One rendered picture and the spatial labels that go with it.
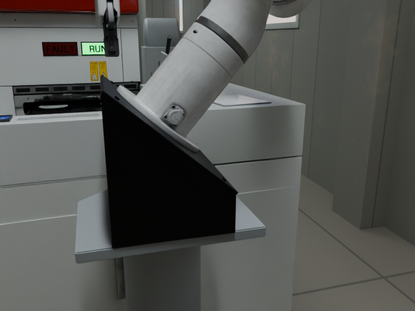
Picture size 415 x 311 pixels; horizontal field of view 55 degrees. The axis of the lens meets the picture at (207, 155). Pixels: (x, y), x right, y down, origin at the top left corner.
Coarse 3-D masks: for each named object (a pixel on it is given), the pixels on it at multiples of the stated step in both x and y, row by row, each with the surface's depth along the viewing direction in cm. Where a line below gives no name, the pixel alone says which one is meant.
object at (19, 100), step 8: (16, 96) 140; (24, 96) 141; (32, 96) 142; (40, 96) 142; (48, 96) 143; (56, 96) 144; (64, 96) 145; (72, 96) 146; (80, 96) 147; (88, 96) 148; (96, 96) 149; (16, 104) 141; (16, 112) 141; (24, 112) 143
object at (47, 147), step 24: (24, 120) 89; (48, 120) 89; (72, 120) 89; (96, 120) 91; (0, 144) 86; (24, 144) 87; (48, 144) 89; (72, 144) 91; (96, 144) 92; (0, 168) 87; (24, 168) 89; (48, 168) 90; (72, 168) 92; (96, 168) 94
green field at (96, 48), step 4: (84, 44) 143; (88, 44) 144; (92, 44) 144; (96, 44) 145; (100, 44) 145; (84, 48) 144; (88, 48) 144; (92, 48) 144; (96, 48) 145; (100, 48) 145; (84, 52) 144; (88, 52) 144; (92, 52) 145; (96, 52) 145; (100, 52) 146
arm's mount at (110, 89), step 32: (128, 128) 58; (128, 160) 59; (160, 160) 60; (192, 160) 62; (128, 192) 60; (160, 192) 62; (192, 192) 63; (224, 192) 64; (128, 224) 62; (160, 224) 63; (192, 224) 65; (224, 224) 66
